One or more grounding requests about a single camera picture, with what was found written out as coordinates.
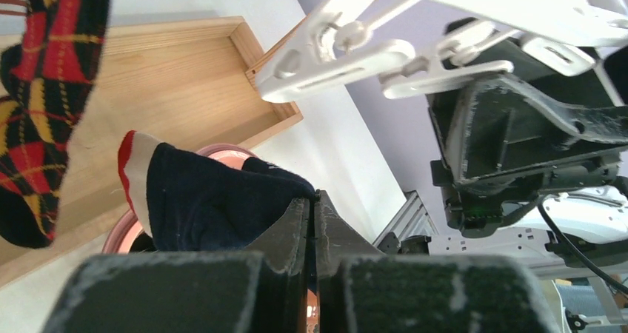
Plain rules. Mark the white plastic clip hanger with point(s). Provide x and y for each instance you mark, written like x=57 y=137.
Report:
x=333 y=47

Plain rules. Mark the black red cuff sock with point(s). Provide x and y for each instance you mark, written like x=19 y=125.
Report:
x=190 y=202

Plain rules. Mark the pink plastic basket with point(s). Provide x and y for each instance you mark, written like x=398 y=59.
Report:
x=128 y=235

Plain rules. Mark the brown patterned sock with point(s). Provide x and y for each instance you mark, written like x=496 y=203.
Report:
x=48 y=78

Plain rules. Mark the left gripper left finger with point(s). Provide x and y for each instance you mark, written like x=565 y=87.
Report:
x=261 y=288

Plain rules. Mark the wooden hanging rack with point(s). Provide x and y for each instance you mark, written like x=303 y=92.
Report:
x=190 y=83

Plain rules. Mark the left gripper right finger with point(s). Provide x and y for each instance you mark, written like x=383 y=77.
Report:
x=361 y=289

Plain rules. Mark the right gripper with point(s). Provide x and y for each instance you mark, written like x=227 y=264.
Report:
x=513 y=142

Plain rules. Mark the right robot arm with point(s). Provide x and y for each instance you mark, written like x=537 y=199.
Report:
x=569 y=234

